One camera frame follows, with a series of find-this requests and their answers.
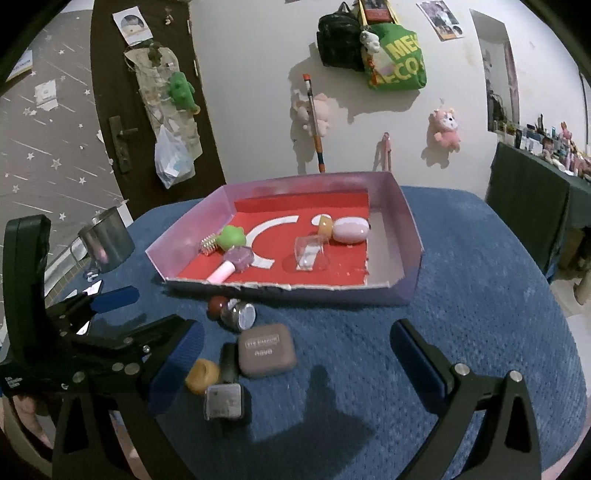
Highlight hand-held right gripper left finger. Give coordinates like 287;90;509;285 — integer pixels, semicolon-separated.
51;318;206;480

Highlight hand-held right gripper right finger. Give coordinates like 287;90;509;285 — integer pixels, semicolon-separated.
390;318;542;480

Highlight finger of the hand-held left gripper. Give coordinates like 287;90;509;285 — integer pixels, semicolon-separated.
44;285;140;335
60;314;192;381

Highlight pink cardboard box red liner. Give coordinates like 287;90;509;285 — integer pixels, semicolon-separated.
145;172;424;306

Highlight green capped toy figure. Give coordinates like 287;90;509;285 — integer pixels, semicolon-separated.
217;225;247;252

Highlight pale pink egg-shaped case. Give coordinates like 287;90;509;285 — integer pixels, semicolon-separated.
331;217;371;244

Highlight clear plastic box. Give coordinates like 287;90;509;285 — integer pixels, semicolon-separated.
294;234;329;271

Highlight person's left hand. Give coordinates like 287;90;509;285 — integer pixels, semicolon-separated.
7;394;54;462

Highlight metal cup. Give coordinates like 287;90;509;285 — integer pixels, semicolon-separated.
71;206;136;273

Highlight silver cylinder tin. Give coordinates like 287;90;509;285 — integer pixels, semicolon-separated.
220;299;256;332

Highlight brown square compact case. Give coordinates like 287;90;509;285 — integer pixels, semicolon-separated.
238;323;297;379

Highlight clear plastic bag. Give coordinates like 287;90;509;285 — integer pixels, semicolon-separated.
154;124;197;189

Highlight fabric door organizer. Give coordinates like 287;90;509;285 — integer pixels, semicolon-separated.
124;41;204;160

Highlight table with dark green cloth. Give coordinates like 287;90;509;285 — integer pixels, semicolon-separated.
485;142;591;282

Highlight green plush toy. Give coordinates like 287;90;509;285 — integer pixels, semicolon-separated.
166;71;201;114

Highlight dark brown door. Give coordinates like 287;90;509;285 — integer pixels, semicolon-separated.
90;0;227;217

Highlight pink pig plush toy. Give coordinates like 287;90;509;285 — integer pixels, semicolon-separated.
427;107;462;151

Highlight cluster of bottles and figurines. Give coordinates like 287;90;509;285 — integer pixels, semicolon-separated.
492;113;591;178

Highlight mop stick with orange grip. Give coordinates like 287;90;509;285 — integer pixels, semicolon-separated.
302;73;327;174

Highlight photo sheet on door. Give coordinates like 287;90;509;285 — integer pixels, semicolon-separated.
113;7;153;46

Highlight pale pink plush toy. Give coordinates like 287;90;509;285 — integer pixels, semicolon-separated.
291;91;332;136

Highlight green shopping bag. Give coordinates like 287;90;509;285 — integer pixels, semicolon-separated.
362;21;428;92

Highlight black backpack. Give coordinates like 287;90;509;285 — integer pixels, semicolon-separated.
316;2;368;72

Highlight brass door handle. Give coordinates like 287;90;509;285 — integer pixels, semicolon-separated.
108;115;139;174

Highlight pink wall hanger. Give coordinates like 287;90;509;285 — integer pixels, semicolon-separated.
379;131;394;174

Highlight wall photo poster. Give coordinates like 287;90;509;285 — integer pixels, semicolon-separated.
417;0;465;41

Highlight red wall picture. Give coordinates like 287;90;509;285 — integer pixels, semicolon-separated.
358;0;398;24

